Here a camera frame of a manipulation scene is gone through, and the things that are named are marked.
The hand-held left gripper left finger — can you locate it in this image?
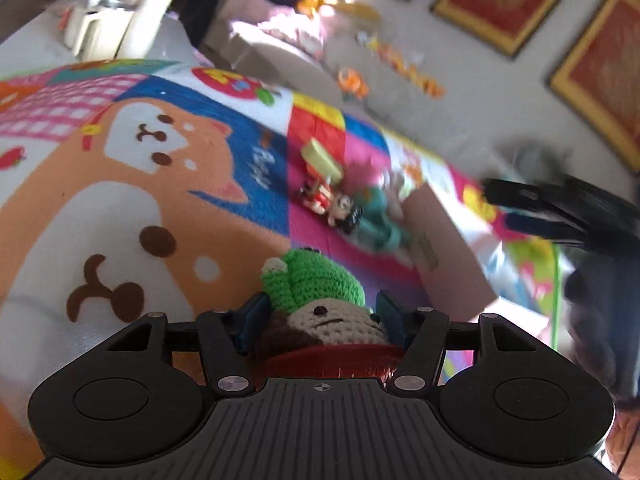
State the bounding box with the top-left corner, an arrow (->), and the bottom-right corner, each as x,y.
102,292 -> 273,393

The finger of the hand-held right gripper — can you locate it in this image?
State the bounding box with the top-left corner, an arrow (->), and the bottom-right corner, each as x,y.
482,176 -> 576,212
505,212 -> 588,244

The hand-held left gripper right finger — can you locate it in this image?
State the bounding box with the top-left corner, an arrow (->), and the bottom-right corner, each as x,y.
376,290 -> 538,393

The green-hatted crochet doll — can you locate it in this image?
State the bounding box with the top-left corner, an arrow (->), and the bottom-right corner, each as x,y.
252,247 -> 406,378

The pink cardboard box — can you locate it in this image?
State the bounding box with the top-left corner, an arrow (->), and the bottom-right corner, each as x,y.
400,182 -> 498,321

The black-haired toy figure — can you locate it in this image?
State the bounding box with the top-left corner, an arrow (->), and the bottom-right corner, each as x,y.
327,195 -> 363,233

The red block figure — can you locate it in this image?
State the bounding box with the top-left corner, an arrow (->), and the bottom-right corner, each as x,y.
300,180 -> 333,216

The yellow-green toy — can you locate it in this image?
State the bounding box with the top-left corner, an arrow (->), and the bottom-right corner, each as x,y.
300,137 -> 346,183

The gold-framed red picture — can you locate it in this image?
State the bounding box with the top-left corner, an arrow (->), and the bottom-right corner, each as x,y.
432,0 -> 586,58
547,0 -> 640,173

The row of orange plush toys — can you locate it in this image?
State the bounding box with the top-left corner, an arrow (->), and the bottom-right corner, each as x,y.
357,30 -> 446,98

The colourful printed blanket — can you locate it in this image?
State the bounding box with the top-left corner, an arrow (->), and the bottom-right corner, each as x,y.
0,57 -> 576,466

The orange plush toy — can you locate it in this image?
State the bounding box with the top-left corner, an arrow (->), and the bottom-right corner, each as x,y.
337,67 -> 371,101

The grey sofa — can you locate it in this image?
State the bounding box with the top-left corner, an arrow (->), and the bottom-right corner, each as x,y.
202,0 -> 506,161

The yellow plush toy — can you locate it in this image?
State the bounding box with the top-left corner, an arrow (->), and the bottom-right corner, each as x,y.
300,0 -> 381,23

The pink cloth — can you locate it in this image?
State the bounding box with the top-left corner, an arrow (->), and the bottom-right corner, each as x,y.
260,5 -> 326,56

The white kettle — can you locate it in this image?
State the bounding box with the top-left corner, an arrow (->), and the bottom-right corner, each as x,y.
62,0 -> 136,58

